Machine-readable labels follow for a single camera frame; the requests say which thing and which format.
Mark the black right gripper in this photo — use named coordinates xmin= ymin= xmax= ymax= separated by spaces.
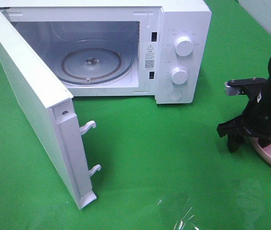
xmin=216 ymin=100 xmax=271 ymax=153

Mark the white microwave door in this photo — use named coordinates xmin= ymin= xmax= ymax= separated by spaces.
xmin=0 ymin=11 xmax=101 ymax=208

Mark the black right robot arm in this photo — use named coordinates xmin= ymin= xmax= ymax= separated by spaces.
xmin=217 ymin=57 xmax=271 ymax=152

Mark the round door release button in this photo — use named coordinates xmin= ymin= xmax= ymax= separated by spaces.
xmin=168 ymin=89 xmax=183 ymax=101

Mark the clear plastic film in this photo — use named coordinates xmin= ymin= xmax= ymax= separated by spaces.
xmin=157 ymin=185 xmax=265 ymax=230

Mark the green table mat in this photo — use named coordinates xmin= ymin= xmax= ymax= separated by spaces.
xmin=0 ymin=0 xmax=271 ymax=230

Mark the white lower microwave knob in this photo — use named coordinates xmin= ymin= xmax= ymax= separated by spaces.
xmin=170 ymin=67 xmax=189 ymax=85

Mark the white microwave knob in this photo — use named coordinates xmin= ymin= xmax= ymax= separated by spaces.
xmin=170 ymin=67 xmax=189 ymax=85
xmin=174 ymin=35 xmax=194 ymax=57

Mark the white upper microwave knob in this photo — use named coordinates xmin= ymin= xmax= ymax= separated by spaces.
xmin=174 ymin=35 xmax=194 ymax=57

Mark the white microwave oven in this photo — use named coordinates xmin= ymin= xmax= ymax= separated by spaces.
xmin=0 ymin=0 xmax=212 ymax=104

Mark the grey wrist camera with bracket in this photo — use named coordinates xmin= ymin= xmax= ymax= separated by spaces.
xmin=225 ymin=78 xmax=267 ymax=101

